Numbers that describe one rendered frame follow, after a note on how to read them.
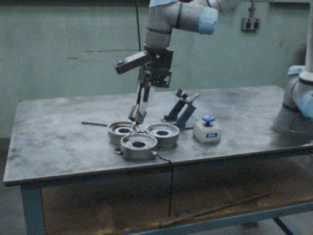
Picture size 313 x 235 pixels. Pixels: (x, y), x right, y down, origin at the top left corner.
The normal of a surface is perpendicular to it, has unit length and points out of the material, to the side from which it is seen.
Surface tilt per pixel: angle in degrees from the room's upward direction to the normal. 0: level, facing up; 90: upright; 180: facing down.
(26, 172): 0
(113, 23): 90
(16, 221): 0
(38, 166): 0
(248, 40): 90
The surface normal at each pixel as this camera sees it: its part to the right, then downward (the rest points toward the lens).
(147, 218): 0.04, -0.92
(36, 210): 0.29, 0.39
